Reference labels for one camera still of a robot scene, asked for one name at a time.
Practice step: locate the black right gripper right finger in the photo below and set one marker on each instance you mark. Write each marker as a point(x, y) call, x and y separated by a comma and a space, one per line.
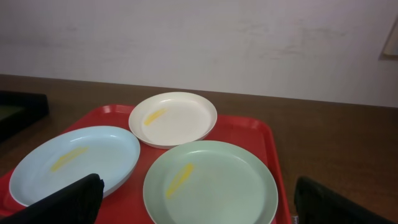
point(316, 203)

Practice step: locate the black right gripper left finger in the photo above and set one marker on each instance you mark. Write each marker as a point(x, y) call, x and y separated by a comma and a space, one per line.
point(77, 203)

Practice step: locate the light blue plate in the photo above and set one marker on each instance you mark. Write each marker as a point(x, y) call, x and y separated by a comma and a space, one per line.
point(108, 151)

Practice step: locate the light green plate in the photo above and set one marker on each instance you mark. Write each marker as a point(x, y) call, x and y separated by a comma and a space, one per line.
point(210, 182)

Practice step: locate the cream white plate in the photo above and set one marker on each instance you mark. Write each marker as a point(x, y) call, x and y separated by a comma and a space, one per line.
point(170, 119)

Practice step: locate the black soapy water tray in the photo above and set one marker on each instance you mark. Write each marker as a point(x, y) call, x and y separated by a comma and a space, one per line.
point(19, 110)

